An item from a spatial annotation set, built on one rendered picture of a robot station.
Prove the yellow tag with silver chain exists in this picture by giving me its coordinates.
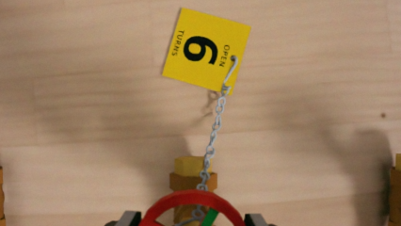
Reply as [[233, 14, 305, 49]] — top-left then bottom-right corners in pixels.
[[162, 8, 251, 191]]

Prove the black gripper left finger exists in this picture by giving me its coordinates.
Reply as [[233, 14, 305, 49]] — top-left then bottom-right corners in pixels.
[[104, 210, 142, 226]]

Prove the black pipe manifold with grey fittings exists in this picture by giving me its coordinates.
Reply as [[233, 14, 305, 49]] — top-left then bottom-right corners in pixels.
[[0, 153, 401, 226]]

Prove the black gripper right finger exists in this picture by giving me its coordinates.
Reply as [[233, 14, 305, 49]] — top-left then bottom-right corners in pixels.
[[244, 214, 277, 226]]

